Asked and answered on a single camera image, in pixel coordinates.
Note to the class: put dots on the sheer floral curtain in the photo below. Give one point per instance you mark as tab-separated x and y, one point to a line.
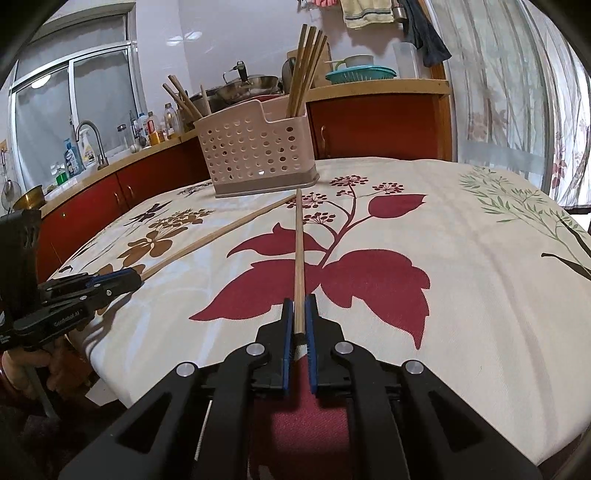
498	92

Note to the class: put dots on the dark hanging cloth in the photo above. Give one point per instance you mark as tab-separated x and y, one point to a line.
425	39

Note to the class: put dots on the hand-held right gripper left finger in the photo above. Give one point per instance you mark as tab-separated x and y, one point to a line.
287	332

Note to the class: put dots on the hanging metal strainer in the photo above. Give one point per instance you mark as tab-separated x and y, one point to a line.
8	193

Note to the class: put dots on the pink perforated utensil holder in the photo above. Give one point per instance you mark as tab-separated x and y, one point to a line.
249	147

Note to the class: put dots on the blue detergent bottle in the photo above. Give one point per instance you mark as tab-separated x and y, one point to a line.
71	159

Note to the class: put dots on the steel faucet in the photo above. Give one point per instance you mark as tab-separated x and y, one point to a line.
102	152

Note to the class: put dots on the black cooking pot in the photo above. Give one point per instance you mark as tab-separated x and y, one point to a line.
217	95

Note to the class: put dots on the yellow towel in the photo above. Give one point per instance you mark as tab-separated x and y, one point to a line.
364	11

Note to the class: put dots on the steel kettle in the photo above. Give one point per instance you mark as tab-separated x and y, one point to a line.
285	74

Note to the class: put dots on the brass pot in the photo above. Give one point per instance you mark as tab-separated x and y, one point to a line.
30	198

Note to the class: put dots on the red kitchen cabinets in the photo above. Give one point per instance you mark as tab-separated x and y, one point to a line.
369	124

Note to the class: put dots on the wooden cutting board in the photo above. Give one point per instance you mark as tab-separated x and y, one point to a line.
324	69

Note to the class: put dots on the wooden chopstick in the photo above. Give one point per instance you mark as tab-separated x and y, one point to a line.
217	237
299	258

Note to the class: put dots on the steel wok with lid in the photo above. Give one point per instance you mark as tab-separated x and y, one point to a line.
258	85

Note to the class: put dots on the glass jar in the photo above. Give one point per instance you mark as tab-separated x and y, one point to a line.
123	137

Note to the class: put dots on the bunch of wooden chopsticks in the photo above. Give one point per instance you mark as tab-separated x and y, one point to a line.
302	69

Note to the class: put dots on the sliding aluminium window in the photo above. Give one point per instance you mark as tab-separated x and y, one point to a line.
41	124

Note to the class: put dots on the clear plastic container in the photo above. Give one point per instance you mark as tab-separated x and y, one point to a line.
406	60

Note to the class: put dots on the green bottle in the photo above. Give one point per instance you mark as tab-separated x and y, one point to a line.
61	176

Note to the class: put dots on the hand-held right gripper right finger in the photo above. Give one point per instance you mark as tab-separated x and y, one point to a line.
311	332

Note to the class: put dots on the clear plastic bottle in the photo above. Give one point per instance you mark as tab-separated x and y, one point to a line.
171	121

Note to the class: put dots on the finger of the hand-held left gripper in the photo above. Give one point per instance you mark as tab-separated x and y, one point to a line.
111	278
64	314

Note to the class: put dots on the person's left hand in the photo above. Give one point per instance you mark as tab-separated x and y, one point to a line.
60	371

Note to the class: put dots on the white bowl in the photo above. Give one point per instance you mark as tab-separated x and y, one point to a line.
359	60

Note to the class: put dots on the yellow kitchen countertop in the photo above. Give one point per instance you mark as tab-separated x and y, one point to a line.
378	86

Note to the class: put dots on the yellow oil bottle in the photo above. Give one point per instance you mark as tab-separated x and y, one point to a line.
156	131

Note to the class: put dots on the white spray bottle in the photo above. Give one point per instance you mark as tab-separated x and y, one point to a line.
87	148

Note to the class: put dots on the teal colander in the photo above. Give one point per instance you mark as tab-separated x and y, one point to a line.
362	74

